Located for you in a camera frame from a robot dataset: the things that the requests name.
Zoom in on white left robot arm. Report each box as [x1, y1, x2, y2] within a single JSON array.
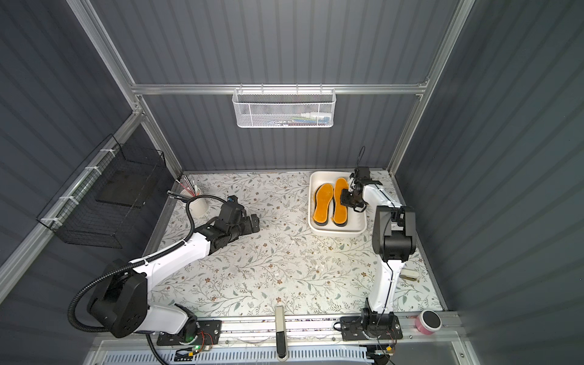
[[87, 196, 260, 344]]

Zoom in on white pen cup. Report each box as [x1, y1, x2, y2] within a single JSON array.
[[167, 176, 208, 217]]

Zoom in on pink tape roll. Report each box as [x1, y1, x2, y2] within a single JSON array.
[[415, 310, 443, 335]]

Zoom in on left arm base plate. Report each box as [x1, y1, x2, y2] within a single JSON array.
[[156, 319, 223, 346]]

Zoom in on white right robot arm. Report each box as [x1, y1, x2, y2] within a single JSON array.
[[340, 167, 416, 316]]

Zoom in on white wire mesh basket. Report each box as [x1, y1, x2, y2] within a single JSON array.
[[232, 90, 337, 129]]

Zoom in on black wire basket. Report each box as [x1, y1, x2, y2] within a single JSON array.
[[36, 138, 167, 249]]

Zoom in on small white object on table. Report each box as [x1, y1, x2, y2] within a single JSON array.
[[400, 269, 421, 281]]

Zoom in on white handle tool front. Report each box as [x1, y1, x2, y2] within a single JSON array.
[[275, 304, 288, 362]]

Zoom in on yellow fleece insole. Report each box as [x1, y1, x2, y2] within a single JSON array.
[[313, 183, 334, 226]]

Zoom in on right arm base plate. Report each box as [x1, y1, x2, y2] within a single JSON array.
[[334, 313, 403, 342]]

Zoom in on white plastic storage box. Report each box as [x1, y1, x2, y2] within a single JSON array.
[[307, 171, 367, 238]]

